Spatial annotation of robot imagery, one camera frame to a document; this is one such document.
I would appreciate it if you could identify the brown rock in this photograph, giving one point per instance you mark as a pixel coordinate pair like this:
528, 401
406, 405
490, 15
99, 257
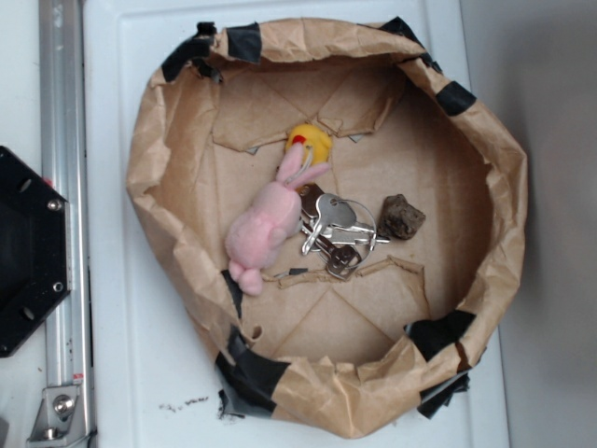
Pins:
399, 218

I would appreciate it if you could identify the pink plush bunny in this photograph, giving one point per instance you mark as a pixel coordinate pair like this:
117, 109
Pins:
256, 237

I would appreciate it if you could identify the silver key bunch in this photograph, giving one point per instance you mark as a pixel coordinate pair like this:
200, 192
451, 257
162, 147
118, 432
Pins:
332, 230

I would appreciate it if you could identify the yellow plush chick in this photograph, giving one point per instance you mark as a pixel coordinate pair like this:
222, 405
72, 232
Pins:
311, 137

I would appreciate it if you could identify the brown paper bag bin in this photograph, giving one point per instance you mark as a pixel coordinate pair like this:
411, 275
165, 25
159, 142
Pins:
403, 332

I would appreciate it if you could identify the white tray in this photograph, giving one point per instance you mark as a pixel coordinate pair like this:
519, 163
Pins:
155, 385

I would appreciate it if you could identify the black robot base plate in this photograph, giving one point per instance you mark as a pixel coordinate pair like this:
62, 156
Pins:
34, 252

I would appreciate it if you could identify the aluminium frame rail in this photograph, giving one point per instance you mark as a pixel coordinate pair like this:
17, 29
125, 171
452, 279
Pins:
62, 104

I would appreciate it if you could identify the metal corner bracket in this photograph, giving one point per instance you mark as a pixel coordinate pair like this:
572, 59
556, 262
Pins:
60, 420

